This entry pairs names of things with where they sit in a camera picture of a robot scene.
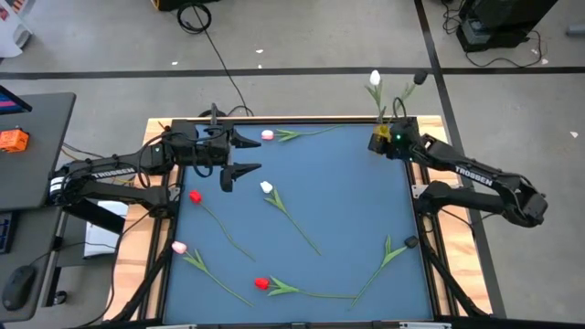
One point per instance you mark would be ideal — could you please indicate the blue table mat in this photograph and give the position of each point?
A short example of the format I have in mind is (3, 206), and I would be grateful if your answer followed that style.
(347, 205)

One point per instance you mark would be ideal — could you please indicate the yellow glass vase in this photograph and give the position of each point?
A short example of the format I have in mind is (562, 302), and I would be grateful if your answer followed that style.
(381, 132)

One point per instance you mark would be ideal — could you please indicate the orange box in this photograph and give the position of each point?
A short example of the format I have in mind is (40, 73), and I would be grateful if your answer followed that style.
(13, 141)

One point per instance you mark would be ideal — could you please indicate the grey floor object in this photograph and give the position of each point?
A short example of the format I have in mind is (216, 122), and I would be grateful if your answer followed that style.
(577, 30)

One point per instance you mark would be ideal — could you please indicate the red artificial tulip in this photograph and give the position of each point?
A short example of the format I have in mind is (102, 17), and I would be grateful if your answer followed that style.
(262, 283)
(195, 196)

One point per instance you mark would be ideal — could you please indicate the white box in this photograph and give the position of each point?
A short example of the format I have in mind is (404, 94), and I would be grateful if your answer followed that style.
(11, 36)

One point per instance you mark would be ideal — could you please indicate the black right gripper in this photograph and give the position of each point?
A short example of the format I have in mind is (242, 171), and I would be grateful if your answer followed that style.
(404, 141)

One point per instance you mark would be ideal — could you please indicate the pink artificial tulip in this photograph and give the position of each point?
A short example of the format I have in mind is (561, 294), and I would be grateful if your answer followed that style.
(267, 134)
(179, 247)

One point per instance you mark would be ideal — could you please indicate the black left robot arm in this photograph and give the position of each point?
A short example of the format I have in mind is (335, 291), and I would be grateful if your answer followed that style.
(114, 172)

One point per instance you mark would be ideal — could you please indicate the black aluminium table frame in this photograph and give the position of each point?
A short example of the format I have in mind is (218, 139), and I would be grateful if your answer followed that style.
(320, 121)

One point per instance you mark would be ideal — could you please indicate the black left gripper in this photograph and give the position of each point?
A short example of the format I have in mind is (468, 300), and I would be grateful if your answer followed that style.
(201, 144)

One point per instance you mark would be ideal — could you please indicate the laptop screen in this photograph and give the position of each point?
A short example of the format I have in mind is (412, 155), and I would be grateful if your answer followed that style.
(11, 102)

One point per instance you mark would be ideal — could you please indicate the black equipment case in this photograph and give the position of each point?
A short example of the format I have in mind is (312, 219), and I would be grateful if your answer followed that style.
(503, 18)

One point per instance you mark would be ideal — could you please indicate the white paper sheet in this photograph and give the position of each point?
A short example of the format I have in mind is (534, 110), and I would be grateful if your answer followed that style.
(100, 240)

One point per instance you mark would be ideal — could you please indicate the black artificial tulip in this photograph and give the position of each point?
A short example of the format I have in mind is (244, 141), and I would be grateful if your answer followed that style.
(420, 77)
(411, 241)

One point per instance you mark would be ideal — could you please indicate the black floor box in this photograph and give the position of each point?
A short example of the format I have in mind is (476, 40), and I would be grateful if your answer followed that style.
(173, 3)

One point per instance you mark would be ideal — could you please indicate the white artificial tulip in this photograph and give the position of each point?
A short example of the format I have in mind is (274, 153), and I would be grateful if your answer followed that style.
(266, 187)
(375, 77)

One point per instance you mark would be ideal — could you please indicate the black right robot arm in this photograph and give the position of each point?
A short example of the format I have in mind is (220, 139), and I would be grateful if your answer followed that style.
(475, 176)

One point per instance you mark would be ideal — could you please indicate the dark grey desk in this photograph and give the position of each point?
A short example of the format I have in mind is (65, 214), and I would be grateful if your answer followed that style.
(32, 178)

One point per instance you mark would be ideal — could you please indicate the black computer mouse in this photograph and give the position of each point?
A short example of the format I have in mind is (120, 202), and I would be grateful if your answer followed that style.
(18, 288)

